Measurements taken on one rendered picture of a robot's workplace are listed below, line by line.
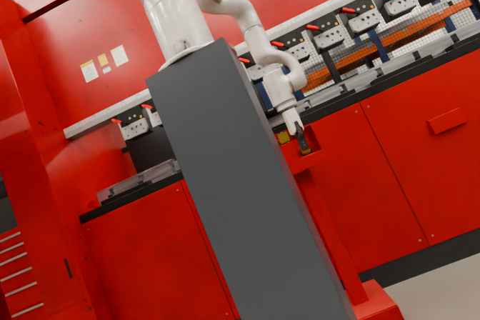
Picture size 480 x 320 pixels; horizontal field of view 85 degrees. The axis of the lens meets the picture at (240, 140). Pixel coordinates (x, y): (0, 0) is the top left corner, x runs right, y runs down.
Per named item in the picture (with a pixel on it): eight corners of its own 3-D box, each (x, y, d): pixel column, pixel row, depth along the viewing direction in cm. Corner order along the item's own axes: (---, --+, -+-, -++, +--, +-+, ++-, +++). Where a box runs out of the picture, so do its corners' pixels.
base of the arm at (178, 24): (224, 33, 48) (186, -51, 50) (140, 79, 52) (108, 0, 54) (244, 63, 67) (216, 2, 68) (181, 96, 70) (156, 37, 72)
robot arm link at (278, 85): (296, 98, 108) (275, 107, 109) (283, 68, 108) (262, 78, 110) (296, 95, 100) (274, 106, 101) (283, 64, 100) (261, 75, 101)
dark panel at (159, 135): (143, 191, 204) (124, 140, 209) (145, 191, 206) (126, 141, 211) (276, 133, 194) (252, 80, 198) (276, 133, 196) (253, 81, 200)
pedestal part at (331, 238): (354, 306, 97) (294, 173, 103) (349, 298, 103) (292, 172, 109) (369, 300, 97) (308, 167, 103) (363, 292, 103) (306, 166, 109)
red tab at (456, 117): (435, 134, 118) (428, 121, 119) (433, 135, 120) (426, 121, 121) (468, 121, 117) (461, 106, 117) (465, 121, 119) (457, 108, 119)
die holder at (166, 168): (101, 208, 152) (95, 193, 153) (107, 206, 158) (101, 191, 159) (176, 174, 147) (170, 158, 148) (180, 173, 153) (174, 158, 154)
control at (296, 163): (278, 181, 98) (259, 138, 100) (276, 178, 114) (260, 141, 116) (328, 160, 97) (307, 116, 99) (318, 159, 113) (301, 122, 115)
